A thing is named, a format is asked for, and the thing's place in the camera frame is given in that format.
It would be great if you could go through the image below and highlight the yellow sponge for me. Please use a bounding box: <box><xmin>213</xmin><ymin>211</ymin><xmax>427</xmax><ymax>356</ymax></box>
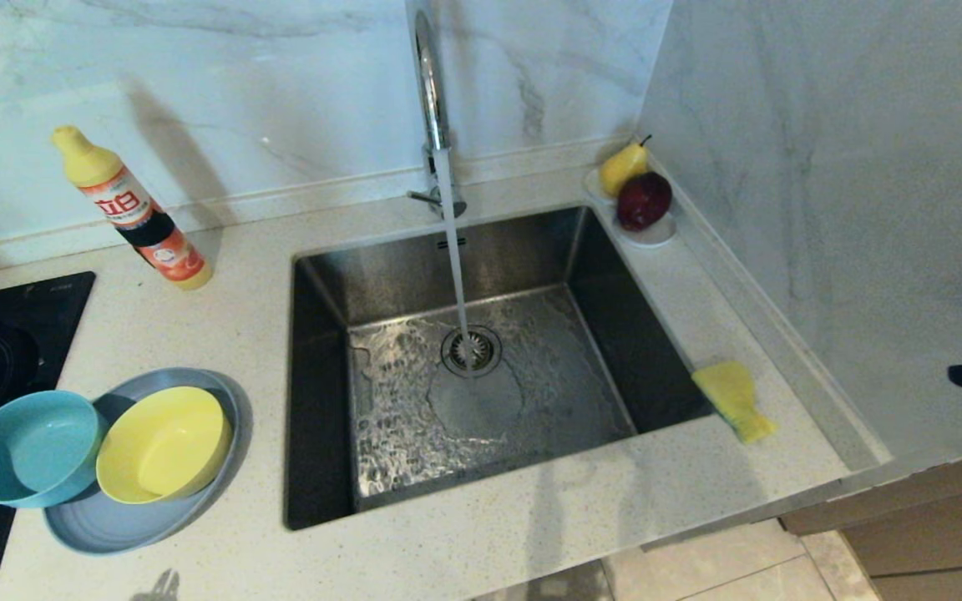
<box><xmin>691</xmin><ymin>359</ymin><xmax>777</xmax><ymax>444</ymax></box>

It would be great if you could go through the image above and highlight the chrome faucet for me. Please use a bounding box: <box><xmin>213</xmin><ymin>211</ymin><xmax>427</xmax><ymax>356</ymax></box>
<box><xmin>408</xmin><ymin>0</ymin><xmax>468</xmax><ymax>220</ymax></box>

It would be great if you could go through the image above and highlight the white orange dish soap bottle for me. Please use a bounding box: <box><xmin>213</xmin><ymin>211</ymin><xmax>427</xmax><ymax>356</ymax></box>
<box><xmin>52</xmin><ymin>125</ymin><xmax>215</xmax><ymax>291</ymax></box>

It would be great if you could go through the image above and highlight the teal plastic bowl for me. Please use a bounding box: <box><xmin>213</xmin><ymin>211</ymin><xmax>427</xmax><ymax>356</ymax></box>
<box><xmin>0</xmin><ymin>390</ymin><xmax>106</xmax><ymax>509</ymax></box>

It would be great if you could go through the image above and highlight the stainless steel sink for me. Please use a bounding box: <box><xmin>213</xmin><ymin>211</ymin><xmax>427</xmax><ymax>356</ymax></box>
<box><xmin>285</xmin><ymin>205</ymin><xmax>716</xmax><ymax>531</ymax></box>

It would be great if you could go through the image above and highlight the round metal sink drain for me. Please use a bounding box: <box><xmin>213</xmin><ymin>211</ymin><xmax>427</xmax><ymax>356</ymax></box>
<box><xmin>439</xmin><ymin>324</ymin><xmax>503</xmax><ymax>378</ymax></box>

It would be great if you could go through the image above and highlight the wooden cabinet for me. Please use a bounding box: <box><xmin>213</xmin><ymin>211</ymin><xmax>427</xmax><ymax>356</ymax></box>
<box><xmin>782</xmin><ymin>442</ymin><xmax>962</xmax><ymax>601</ymax></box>

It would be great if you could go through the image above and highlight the small white dish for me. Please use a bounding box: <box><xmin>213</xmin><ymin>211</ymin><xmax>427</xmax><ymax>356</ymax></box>
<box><xmin>585</xmin><ymin>165</ymin><xmax>679</xmax><ymax>248</ymax></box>

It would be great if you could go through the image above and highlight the dark red apple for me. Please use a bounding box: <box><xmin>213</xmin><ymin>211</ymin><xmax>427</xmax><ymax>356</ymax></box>
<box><xmin>615</xmin><ymin>171</ymin><xmax>674</xmax><ymax>231</ymax></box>

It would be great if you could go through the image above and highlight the yellow pear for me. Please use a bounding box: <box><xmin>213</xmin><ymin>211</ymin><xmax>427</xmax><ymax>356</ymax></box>
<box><xmin>599</xmin><ymin>135</ymin><xmax>653</xmax><ymax>198</ymax></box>

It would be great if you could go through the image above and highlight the running water stream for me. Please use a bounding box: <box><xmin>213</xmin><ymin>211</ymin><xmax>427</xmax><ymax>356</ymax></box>
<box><xmin>433</xmin><ymin>149</ymin><xmax>475</xmax><ymax>375</ymax></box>

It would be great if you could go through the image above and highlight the yellow plastic bowl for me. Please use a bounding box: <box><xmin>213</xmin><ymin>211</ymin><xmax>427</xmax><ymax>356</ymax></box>
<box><xmin>96</xmin><ymin>386</ymin><xmax>235</xmax><ymax>505</ymax></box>

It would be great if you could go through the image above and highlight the blue-grey plate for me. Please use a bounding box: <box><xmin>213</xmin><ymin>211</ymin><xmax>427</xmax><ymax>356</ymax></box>
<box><xmin>43</xmin><ymin>367</ymin><xmax>245</xmax><ymax>555</ymax></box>

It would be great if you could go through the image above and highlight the black induction cooktop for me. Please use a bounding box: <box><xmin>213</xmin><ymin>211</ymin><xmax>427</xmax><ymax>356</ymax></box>
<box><xmin>0</xmin><ymin>271</ymin><xmax>97</xmax><ymax>601</ymax></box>

